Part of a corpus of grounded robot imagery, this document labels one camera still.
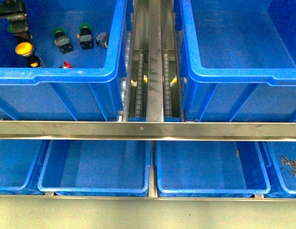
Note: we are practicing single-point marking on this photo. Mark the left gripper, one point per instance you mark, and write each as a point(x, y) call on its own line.
point(13, 10)

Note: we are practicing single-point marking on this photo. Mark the yellow mushroom push button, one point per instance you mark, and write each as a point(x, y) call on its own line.
point(27, 51)

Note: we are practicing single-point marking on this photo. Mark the blue source bin with buttons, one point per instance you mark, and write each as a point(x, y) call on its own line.
point(62, 60)

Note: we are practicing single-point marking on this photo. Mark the green mushroom push button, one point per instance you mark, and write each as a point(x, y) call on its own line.
point(17, 27)

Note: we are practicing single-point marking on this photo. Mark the green push button middle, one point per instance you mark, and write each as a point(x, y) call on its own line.
point(62, 41)

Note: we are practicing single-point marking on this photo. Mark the green push button right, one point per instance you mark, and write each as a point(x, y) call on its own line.
point(85, 36)

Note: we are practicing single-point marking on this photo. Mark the grey contact block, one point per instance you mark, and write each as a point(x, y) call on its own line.
point(102, 39)

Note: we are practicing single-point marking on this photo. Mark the lower blue bin far left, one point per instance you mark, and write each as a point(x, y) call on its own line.
point(21, 162)

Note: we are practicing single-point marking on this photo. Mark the empty blue middle bin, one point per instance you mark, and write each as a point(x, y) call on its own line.
point(238, 59)

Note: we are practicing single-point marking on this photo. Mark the lower blue bin middle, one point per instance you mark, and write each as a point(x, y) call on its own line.
point(210, 169)

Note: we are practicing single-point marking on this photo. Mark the lower blue bin with parts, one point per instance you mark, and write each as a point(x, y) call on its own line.
point(282, 182)

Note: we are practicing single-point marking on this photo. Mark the small metal parts pile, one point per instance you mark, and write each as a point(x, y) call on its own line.
point(291, 163)

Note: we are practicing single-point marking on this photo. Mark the red selector switch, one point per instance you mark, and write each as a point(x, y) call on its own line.
point(65, 65)

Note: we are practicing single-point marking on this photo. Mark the metal roller rail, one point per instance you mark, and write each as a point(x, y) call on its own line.
point(140, 97)

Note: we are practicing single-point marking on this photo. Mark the steel centre divider rail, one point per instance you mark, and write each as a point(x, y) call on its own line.
point(154, 109)

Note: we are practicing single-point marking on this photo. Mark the front steel shelf rail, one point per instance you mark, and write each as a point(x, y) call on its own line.
point(61, 130)

